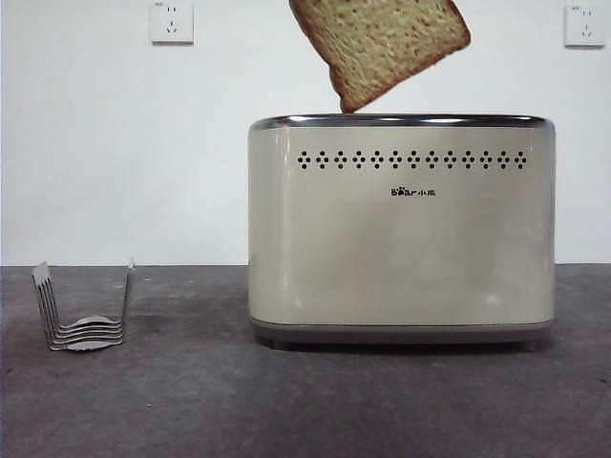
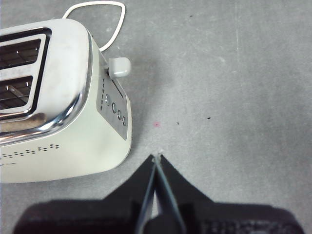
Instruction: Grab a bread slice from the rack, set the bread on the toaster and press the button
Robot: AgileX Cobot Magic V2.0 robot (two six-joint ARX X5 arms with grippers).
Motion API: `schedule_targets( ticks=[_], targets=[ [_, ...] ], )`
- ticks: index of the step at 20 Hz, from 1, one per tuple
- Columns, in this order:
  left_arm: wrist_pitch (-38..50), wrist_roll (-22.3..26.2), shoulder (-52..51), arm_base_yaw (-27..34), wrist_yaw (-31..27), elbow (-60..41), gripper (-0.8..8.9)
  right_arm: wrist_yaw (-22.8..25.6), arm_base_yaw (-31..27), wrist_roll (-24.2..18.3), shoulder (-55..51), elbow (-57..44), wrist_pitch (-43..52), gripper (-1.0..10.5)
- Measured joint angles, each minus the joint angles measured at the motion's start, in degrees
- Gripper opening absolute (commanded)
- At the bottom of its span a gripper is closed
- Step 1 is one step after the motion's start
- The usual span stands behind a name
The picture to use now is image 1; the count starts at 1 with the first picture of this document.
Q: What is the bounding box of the cream toaster with chrome top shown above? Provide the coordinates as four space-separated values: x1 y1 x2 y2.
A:
246 114 558 353

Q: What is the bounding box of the white wall socket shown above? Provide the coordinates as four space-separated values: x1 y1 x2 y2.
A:
151 0 196 47
563 4 606 50

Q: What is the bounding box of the slice of bread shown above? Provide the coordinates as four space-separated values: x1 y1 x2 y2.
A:
288 0 473 115

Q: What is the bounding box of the silver metal toast rack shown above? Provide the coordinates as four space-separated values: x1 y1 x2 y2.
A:
30 257 137 353

